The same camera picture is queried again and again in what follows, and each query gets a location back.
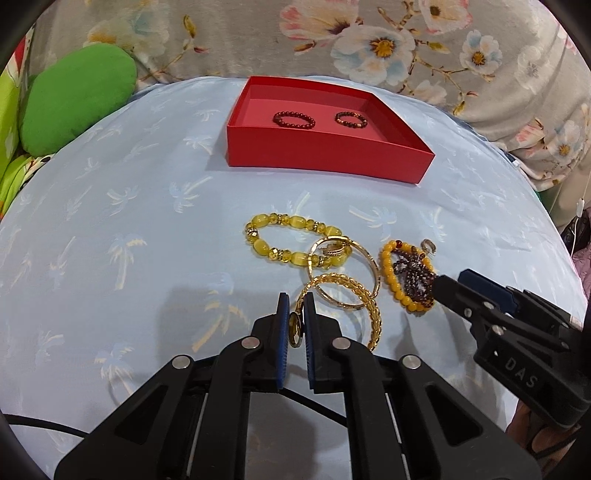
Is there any gold braided bangle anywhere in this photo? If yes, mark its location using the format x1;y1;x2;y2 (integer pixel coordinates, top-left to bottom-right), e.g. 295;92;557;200
287;273;383;352

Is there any dark garnet small-bead bracelet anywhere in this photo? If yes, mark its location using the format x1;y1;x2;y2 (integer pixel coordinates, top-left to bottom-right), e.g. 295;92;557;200
392;246;438;309

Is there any small gold hoop earring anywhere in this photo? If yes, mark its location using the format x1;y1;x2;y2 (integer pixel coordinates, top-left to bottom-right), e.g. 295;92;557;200
421;239;437;255

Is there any orange amber bead bracelet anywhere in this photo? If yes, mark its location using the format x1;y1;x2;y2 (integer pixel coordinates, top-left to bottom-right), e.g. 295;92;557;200
379;239;438;315

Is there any person's right hand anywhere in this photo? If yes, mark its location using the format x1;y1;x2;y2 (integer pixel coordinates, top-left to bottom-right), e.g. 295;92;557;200
506;401;580;476

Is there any thin gold bangle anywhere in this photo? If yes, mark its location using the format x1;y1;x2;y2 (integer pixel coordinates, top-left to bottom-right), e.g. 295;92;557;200
307;235;382;300

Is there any red cardboard box tray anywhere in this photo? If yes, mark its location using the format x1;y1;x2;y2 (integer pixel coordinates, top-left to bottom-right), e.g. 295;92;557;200
226;76;435;184

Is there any grey floral blanket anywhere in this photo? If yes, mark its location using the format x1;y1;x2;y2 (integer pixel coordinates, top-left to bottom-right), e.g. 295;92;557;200
29;0;590;191

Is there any green patterned fabric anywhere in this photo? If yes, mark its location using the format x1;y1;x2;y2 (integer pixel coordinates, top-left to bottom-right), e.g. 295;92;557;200
0;27;52;218

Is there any green round cushion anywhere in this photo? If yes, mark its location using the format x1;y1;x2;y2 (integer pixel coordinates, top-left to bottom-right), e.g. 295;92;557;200
19;43;137;157

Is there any white charging cable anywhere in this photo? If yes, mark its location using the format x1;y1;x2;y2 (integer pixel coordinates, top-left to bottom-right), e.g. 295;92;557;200
546;151;591;259

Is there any yellow cat-eye bead bracelet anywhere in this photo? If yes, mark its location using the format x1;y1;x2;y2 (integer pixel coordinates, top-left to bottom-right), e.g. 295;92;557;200
243;211;353;271

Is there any dark red bead bracelet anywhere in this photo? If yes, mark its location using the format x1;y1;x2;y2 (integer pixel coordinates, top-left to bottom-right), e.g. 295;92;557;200
270;110;318;131

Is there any black and gold bead bracelet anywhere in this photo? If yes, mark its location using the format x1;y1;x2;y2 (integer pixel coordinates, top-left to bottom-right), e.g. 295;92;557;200
334;110;370;130

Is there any black cable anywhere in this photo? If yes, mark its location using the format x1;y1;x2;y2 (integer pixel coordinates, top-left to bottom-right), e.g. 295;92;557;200
0;412;91;439

